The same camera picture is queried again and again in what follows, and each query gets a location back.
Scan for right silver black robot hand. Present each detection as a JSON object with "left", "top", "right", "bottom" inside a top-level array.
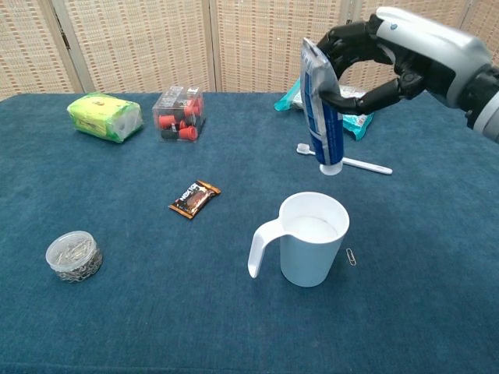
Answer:
[{"left": 316, "top": 6, "right": 493, "bottom": 116}]

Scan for white toothbrush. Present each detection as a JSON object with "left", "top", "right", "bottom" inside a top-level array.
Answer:
[{"left": 296, "top": 143, "right": 393, "bottom": 175}]

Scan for blue silver toothpaste tube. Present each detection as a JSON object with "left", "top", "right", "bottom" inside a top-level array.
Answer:
[{"left": 300, "top": 37, "right": 346, "bottom": 178}]

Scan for teal snack bag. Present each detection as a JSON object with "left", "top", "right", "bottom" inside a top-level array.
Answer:
[{"left": 273, "top": 76, "right": 375, "bottom": 142}]

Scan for clear box red black parts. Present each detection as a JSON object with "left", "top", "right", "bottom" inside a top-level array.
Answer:
[{"left": 151, "top": 86, "right": 207, "bottom": 143}]

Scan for brown orange coffee sachet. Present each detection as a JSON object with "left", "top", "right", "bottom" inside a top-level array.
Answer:
[{"left": 168, "top": 179, "right": 222, "bottom": 221}]

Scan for green tissue pack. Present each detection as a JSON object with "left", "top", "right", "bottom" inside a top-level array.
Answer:
[{"left": 66, "top": 91, "right": 144, "bottom": 144}]

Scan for blue table cloth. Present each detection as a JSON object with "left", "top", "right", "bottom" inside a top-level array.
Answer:
[{"left": 0, "top": 91, "right": 499, "bottom": 374}]

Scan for round clear paperclip box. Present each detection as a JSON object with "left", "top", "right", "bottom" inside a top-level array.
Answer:
[{"left": 45, "top": 230, "right": 104, "bottom": 284}]

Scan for white cup with handle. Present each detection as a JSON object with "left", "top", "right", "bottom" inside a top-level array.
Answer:
[{"left": 247, "top": 191, "right": 351, "bottom": 288}]

